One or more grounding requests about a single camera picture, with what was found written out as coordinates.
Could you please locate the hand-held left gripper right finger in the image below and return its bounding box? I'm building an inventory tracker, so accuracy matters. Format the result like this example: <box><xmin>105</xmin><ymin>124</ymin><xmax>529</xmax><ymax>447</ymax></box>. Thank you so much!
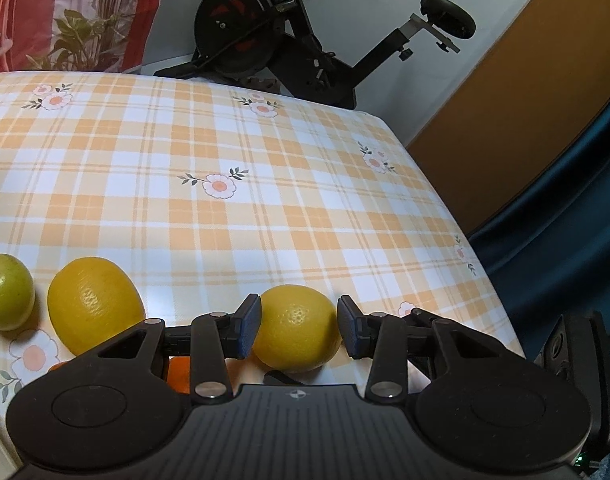
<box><xmin>336</xmin><ymin>296</ymin><xmax>508</xmax><ymax>406</ymax></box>

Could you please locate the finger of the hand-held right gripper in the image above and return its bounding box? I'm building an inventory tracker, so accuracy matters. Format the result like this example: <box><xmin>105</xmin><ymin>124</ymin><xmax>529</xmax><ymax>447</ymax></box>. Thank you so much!
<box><xmin>262</xmin><ymin>370</ymin><xmax>298</xmax><ymax>387</ymax></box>

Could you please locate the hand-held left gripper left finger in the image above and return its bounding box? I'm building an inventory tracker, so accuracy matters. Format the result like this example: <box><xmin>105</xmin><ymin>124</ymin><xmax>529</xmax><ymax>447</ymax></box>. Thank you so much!
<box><xmin>92</xmin><ymin>294</ymin><xmax>262</xmax><ymax>406</ymax></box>

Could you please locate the yellow citrus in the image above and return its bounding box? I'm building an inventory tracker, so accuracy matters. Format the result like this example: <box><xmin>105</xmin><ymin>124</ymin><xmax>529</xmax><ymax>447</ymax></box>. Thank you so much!
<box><xmin>46</xmin><ymin>256</ymin><xmax>147</xmax><ymax>356</ymax></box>
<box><xmin>252</xmin><ymin>284</ymin><xmax>343</xmax><ymax>374</ymax></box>

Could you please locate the small orange tangerine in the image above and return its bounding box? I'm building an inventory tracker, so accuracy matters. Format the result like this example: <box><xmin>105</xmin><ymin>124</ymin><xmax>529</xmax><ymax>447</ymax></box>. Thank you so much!
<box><xmin>167</xmin><ymin>357</ymin><xmax>192</xmax><ymax>395</ymax></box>

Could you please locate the green apple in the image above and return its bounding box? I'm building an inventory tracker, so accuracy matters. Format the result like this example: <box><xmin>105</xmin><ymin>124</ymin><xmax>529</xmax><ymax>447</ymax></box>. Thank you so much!
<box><xmin>0</xmin><ymin>254</ymin><xmax>36</xmax><ymax>331</ymax></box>

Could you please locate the dark blue curtain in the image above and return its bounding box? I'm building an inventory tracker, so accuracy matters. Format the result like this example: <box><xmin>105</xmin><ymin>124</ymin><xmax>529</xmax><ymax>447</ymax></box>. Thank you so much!
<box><xmin>467</xmin><ymin>85</ymin><xmax>610</xmax><ymax>361</ymax></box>

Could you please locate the orange checked floral tablecloth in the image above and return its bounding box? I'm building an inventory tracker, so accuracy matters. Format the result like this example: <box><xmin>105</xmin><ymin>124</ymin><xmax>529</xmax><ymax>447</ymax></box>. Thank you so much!
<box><xmin>0</xmin><ymin>71</ymin><xmax>528</xmax><ymax>411</ymax></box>

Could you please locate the brown wooden board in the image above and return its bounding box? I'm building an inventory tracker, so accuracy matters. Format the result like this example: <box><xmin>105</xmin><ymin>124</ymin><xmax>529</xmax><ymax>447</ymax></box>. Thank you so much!
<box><xmin>405</xmin><ymin>0</ymin><xmax>610</xmax><ymax>236</ymax></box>

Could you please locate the black exercise bike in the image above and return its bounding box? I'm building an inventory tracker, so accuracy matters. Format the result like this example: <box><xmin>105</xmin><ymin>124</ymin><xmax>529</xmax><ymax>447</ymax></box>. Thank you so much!
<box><xmin>152</xmin><ymin>0</ymin><xmax>476</xmax><ymax>111</ymax></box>

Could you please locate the pink printed backdrop cloth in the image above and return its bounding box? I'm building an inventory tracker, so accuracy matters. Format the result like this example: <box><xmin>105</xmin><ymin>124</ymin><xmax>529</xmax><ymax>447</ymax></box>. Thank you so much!
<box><xmin>0</xmin><ymin>0</ymin><xmax>171</xmax><ymax>75</ymax></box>

